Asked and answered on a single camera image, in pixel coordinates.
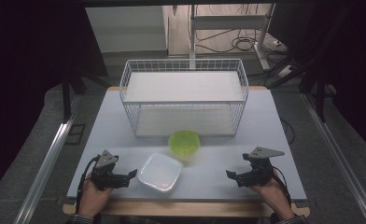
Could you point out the person's plaid sleeve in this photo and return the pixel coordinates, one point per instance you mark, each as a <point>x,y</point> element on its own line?
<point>80,219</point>
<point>293,220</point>

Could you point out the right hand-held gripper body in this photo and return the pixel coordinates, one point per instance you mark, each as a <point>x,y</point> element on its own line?
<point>260,169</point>

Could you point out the person's right hand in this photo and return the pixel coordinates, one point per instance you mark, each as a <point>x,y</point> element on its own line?
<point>273,194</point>

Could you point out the white desk frame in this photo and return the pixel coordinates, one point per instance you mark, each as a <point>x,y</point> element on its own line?
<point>228,21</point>

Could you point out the green translucent plastic bowl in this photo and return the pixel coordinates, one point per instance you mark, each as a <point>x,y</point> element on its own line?
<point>184,143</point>

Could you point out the person's left hand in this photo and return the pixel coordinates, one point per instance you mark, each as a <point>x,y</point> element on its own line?
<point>92,197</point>

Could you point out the white cabinet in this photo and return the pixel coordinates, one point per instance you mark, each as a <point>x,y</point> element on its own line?
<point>125,28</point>

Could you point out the black floor frame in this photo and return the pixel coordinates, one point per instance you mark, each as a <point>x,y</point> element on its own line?
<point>75,134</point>

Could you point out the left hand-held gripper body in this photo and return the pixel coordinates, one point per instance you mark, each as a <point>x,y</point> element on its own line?
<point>105,174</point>

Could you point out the wooden table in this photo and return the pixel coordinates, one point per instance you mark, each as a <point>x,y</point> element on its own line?
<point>184,208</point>

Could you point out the person's right plaid sleeve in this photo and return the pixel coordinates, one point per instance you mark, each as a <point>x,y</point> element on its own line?
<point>293,220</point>

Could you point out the light grey table mat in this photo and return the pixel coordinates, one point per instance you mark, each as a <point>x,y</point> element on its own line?
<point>209,174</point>

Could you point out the white power strip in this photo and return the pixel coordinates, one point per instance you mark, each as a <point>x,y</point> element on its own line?
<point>285,71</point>

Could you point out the aluminium rail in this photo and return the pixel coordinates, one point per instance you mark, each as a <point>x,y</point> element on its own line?
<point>45,168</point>
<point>340,155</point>

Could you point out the black metal stand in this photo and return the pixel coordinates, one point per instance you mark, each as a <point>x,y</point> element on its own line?
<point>66,99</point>

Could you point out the person's left plaid sleeve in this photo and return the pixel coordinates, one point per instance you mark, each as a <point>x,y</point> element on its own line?
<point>80,219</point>

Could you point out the white square plastic container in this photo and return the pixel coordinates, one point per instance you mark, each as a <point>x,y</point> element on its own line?
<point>159,172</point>

